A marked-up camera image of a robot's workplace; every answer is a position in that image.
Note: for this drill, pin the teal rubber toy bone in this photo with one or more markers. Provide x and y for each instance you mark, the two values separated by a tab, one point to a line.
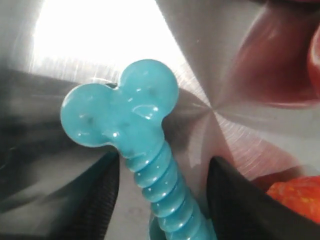
129	117

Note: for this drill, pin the round stainless steel plate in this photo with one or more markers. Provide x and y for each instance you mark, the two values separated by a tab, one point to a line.
244	96

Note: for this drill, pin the orange toy strawberry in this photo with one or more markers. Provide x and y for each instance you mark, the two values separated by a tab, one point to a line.
301	195

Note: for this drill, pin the red toy apple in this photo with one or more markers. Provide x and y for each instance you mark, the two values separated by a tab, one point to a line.
313	61

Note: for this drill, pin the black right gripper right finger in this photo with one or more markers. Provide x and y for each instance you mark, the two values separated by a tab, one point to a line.
241	211

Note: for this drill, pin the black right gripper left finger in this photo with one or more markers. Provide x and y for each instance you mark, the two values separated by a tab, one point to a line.
92	218

